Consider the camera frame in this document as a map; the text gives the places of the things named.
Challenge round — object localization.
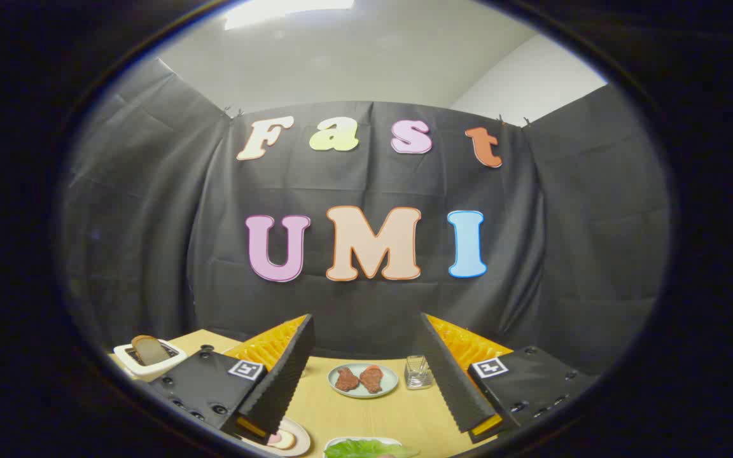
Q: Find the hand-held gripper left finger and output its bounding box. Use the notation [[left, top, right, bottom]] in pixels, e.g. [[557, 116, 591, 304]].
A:
[[149, 313, 316, 446]]

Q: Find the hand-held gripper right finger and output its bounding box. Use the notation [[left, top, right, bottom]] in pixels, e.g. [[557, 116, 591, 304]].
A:
[[418, 312, 600, 445]]

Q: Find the brown bread slice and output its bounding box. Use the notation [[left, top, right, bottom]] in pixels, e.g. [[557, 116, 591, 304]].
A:
[[131, 335, 170, 366]]

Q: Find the clear glass holder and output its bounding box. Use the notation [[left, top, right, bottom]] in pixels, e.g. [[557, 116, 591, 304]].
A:
[[405, 355, 435, 390]]

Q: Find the beige rimmed plate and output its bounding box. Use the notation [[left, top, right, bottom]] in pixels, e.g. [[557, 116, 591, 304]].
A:
[[242, 417, 311, 457]]

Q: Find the light blue plate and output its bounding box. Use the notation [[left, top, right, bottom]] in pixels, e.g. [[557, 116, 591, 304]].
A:
[[328, 363, 400, 399]]

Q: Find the grey plate with lettuce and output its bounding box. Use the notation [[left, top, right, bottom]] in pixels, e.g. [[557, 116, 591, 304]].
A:
[[323, 436, 405, 458]]

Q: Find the green lettuce leaf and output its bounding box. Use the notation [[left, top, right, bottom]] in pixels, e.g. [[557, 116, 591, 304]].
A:
[[325, 439, 419, 458]]

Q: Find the white toaster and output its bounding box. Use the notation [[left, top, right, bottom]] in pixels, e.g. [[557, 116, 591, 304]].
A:
[[113, 340, 188, 382]]

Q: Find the black backdrop cloth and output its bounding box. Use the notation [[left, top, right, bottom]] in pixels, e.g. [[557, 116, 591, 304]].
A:
[[61, 57, 671, 376]]

